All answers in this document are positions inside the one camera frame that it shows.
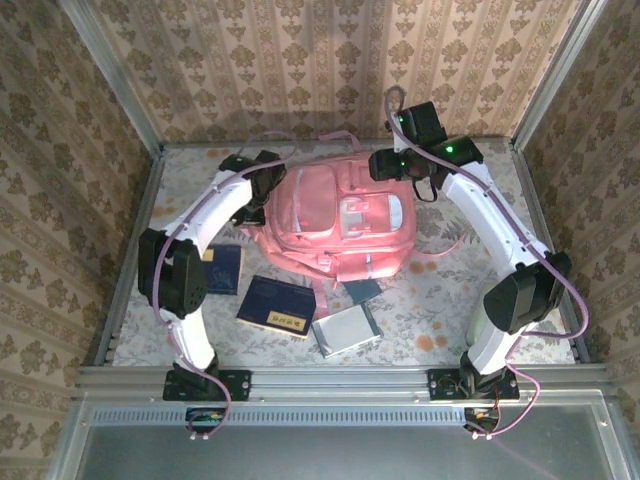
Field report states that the pink school backpack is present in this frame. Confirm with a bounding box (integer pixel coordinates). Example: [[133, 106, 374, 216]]
[[239, 129, 475, 312]]

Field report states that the small navy book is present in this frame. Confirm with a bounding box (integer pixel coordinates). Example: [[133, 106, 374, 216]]
[[202, 244, 244, 296]]

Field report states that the large navy book yellow label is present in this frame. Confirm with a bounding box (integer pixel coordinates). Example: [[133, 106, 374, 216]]
[[235, 274, 317, 341]]

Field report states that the small teal notebook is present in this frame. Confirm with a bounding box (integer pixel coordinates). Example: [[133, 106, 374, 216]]
[[344, 278, 382, 306]]

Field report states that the silver grey notebook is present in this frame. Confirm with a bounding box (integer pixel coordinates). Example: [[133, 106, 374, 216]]
[[310, 304, 385, 360]]

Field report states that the grey metal panel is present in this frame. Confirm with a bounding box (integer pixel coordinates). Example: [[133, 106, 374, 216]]
[[47, 392, 640, 480]]

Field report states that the thin aluminium table rail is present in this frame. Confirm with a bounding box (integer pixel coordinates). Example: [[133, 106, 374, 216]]
[[162, 137, 516, 150]]

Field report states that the aluminium table side rail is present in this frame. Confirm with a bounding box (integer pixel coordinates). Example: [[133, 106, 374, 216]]
[[94, 144, 167, 369], [509, 139, 592, 365]]

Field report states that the aluminium frame post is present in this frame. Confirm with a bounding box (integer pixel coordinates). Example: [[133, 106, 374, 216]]
[[57, 0, 166, 156], [509, 0, 610, 151]]

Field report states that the wide aluminium frame rail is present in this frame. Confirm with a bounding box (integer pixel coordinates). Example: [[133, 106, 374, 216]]
[[74, 364, 614, 401]]

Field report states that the slotted grey cable duct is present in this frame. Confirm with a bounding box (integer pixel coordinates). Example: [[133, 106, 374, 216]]
[[92, 405, 469, 427]]

